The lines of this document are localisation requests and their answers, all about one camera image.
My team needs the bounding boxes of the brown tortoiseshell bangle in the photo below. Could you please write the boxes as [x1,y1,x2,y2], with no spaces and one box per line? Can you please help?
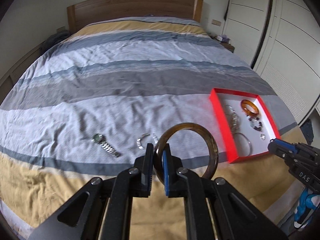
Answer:
[153,122,219,182]

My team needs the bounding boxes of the thin silver bangle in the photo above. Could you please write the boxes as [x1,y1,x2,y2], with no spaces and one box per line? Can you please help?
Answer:
[233,132,253,157]

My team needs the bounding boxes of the red jewelry box tray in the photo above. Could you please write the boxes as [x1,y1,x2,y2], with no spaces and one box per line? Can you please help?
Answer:
[209,88,280,163]

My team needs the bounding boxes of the silver watch green dial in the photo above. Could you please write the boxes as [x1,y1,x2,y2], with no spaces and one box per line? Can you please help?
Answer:
[92,133,120,158]

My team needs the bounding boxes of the orange amber bangle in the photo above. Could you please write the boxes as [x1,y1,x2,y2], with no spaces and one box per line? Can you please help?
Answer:
[240,99,259,117]

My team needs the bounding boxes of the striped bed duvet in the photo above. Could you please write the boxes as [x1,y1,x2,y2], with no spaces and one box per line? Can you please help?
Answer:
[1,17,304,239]

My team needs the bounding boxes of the wooden nightstand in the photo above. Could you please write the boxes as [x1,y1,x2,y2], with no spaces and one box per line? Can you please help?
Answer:
[213,36,235,53]

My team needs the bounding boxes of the white sliding wardrobe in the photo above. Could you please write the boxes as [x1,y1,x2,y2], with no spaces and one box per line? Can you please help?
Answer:
[223,0,319,124]

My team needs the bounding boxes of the dark clothes pile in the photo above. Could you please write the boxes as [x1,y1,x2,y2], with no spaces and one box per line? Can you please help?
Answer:
[41,30,71,54]

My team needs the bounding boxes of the low wooden side cabinet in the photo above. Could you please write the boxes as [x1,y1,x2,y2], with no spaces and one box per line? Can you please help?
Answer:
[0,42,43,103]

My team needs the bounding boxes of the wooden headboard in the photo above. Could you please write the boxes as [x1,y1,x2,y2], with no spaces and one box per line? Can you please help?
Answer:
[67,0,203,33]

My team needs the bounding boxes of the silver twisted bracelet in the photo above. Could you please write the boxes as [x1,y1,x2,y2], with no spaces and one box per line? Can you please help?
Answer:
[136,133,158,150]

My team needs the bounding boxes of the dark beaded bracelet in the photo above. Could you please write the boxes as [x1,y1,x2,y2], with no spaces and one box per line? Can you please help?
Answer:
[247,115,264,132]

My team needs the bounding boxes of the silver chain necklace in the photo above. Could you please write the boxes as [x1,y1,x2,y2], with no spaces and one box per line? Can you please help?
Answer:
[228,113,242,133]

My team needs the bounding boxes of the silver ring bracelet in box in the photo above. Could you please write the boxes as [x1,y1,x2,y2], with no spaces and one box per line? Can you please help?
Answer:
[223,104,237,117]

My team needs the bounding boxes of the wall power outlet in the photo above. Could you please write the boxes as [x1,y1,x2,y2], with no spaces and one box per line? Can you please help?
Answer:
[56,26,66,33]

